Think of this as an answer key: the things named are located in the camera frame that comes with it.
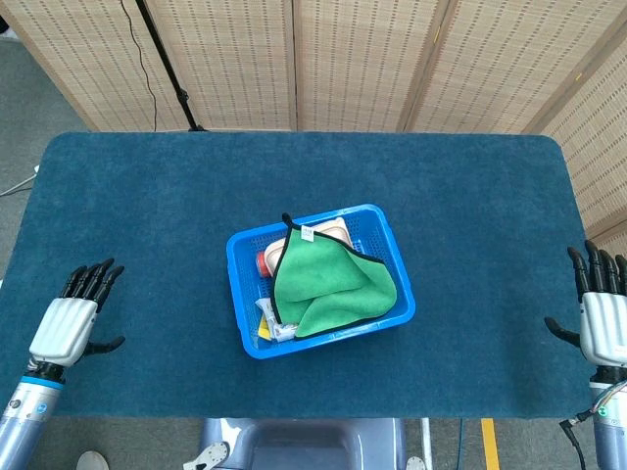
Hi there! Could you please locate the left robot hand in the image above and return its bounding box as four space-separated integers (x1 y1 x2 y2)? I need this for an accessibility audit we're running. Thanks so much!
27 258 126 369

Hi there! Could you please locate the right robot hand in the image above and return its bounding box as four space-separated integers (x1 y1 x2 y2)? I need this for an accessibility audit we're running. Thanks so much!
544 239 627 371

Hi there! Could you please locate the white snack packet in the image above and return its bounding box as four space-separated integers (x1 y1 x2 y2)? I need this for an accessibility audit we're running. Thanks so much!
254 298 300 344

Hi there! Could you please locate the green microfibre cloth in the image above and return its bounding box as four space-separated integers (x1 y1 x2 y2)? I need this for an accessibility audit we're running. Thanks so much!
271 211 399 340

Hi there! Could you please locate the beige food container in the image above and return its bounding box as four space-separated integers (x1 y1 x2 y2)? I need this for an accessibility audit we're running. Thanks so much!
263 216 355 275

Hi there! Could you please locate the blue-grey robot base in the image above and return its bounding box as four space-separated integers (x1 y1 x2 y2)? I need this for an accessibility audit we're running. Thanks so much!
198 417 408 470

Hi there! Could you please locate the white shoe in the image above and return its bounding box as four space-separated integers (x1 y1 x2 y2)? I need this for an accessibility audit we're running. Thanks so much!
75 449 110 470

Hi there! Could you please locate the yellow floor tape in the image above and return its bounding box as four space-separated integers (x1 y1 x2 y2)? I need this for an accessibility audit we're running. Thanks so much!
480 417 501 470

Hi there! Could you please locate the teal table mat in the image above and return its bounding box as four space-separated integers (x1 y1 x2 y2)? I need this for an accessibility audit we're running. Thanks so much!
0 130 603 421

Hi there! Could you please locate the white table leg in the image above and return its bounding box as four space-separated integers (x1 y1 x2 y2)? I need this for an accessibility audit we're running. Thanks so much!
420 417 435 470

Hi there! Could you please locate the blue plastic basket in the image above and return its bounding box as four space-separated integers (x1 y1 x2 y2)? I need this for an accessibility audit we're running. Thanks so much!
225 203 417 361

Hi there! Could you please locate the black tripod stand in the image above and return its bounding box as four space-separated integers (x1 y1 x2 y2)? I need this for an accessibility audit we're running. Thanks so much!
134 0 210 133

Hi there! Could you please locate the bamboo folding screen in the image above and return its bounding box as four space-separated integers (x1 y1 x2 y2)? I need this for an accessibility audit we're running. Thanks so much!
0 0 627 246

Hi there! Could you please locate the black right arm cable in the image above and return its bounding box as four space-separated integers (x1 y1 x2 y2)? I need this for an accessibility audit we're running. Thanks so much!
558 410 597 470

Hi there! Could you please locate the white floor cable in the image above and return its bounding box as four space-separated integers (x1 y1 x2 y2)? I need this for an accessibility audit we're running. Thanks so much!
0 164 40 198

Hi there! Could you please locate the thin black hanging cable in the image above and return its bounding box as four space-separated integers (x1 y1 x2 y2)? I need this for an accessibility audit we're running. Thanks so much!
120 0 159 132

